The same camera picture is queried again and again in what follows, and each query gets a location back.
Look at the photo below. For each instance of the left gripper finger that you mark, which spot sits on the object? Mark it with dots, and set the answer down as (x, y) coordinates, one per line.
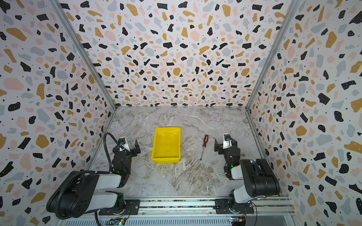
(117, 148)
(136, 150)

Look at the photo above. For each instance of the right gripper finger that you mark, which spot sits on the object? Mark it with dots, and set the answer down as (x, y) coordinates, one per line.
(218, 147)
(233, 143)

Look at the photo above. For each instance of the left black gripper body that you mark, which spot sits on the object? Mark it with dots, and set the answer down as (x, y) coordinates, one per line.
(127, 157)

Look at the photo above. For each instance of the orange black handled screwdriver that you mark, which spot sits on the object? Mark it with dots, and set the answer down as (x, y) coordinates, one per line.
(205, 140)

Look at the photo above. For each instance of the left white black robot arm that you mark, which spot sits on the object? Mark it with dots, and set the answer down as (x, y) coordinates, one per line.
(90, 191)

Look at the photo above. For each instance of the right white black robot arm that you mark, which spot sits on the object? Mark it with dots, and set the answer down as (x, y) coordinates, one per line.
(257, 175)

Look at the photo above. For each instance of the yellow plastic bin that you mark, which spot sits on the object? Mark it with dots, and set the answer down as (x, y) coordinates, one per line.
(167, 145)

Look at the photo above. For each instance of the left green circuit board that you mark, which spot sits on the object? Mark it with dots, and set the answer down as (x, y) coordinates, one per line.
(117, 221)

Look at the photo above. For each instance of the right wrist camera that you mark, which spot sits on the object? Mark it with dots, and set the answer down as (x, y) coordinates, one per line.
(227, 141)

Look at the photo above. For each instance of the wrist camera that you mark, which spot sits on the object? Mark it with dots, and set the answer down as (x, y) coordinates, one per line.
(123, 145)
(227, 141)

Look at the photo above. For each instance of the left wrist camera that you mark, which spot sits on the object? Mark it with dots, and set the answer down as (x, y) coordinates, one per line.
(123, 145)

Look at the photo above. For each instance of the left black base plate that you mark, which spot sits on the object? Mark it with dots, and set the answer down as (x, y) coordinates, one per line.
(122, 208)

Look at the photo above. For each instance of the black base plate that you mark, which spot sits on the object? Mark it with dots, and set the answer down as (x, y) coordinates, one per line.
(122, 208)
(225, 206)

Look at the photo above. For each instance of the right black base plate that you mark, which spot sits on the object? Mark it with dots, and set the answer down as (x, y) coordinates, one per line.
(225, 206)

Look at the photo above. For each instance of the right circuit board with wires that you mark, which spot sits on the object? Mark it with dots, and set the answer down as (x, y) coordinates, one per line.
(238, 221)

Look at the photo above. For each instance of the aluminium mounting rail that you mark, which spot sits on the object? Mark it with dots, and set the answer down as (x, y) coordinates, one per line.
(194, 211)

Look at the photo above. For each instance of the left aluminium corner post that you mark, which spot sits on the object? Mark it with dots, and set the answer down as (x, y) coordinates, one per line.
(56, 7)

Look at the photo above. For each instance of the aluminium corner post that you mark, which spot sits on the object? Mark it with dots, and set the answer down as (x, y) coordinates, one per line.
(274, 49)
(56, 7)

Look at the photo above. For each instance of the right aluminium corner post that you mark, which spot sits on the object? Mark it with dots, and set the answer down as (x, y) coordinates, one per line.
(274, 49)

